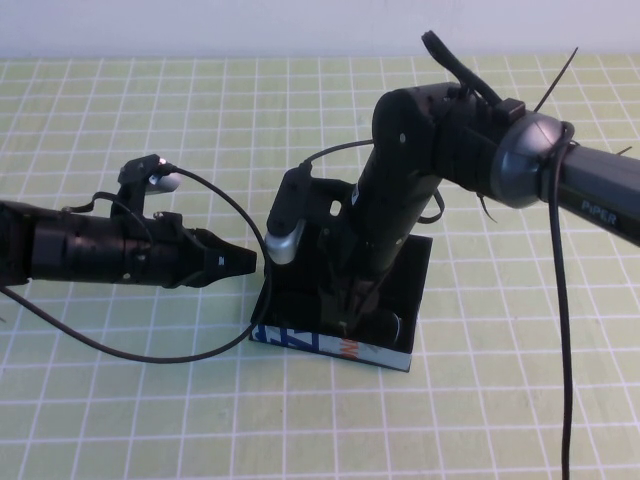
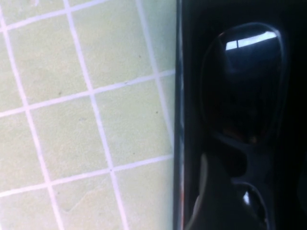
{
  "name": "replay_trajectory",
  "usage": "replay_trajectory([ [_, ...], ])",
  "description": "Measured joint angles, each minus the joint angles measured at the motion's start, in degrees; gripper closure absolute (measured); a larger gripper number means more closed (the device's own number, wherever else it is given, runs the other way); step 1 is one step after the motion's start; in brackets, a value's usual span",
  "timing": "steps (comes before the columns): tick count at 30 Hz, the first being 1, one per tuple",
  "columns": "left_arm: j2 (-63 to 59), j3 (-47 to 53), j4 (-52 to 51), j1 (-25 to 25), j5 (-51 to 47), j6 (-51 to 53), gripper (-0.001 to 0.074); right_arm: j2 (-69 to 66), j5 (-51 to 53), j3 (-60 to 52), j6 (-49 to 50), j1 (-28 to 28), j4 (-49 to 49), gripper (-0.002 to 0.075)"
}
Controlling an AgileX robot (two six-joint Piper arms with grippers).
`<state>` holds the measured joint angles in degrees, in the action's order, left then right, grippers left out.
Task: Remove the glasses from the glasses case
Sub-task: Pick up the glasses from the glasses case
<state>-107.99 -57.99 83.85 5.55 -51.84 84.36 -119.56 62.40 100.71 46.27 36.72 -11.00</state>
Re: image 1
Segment thin black right camera cable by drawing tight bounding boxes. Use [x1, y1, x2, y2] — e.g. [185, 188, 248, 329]
[297, 139, 375, 174]

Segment black glasses case box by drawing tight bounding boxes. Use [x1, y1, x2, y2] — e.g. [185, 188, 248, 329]
[248, 234, 434, 374]

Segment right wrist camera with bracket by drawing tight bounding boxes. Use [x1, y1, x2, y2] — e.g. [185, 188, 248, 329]
[264, 167, 352, 265]

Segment black cable with connector plug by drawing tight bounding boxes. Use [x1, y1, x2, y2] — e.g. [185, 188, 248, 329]
[421, 30, 524, 124]

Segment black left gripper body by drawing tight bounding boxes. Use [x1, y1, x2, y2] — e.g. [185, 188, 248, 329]
[112, 210, 207, 292]

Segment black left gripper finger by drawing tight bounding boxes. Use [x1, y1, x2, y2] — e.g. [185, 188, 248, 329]
[191, 227, 236, 250]
[198, 238, 258, 289]

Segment black framed glasses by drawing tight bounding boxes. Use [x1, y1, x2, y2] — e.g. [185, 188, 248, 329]
[372, 309, 404, 347]

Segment black left camera cable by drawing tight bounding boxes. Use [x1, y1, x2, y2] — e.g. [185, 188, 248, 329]
[0, 164, 274, 363]

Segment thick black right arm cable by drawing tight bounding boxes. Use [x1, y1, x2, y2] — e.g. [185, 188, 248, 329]
[547, 122, 577, 480]

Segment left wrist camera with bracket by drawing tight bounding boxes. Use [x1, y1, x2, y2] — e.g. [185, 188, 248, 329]
[117, 155, 182, 221]

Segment green checked tablecloth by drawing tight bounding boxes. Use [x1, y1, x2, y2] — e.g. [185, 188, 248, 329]
[0, 54, 640, 480]

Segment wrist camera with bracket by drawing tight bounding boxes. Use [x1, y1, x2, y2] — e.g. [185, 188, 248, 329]
[117, 155, 182, 221]
[264, 167, 352, 265]

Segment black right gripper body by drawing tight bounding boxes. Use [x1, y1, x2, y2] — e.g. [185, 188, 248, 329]
[317, 222, 402, 311]

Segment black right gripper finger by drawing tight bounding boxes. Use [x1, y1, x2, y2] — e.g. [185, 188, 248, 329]
[362, 279, 384, 315]
[342, 297, 367, 335]

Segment black zip tie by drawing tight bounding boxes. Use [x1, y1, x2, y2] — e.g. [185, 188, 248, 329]
[532, 46, 581, 115]

